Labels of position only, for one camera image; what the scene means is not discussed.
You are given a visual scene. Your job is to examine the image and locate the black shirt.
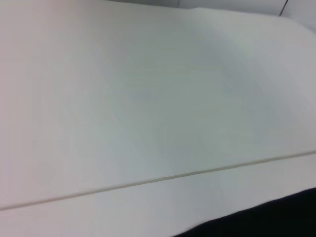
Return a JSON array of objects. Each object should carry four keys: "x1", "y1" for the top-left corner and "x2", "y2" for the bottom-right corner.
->
[{"x1": 172, "y1": 187, "x2": 316, "y2": 237}]

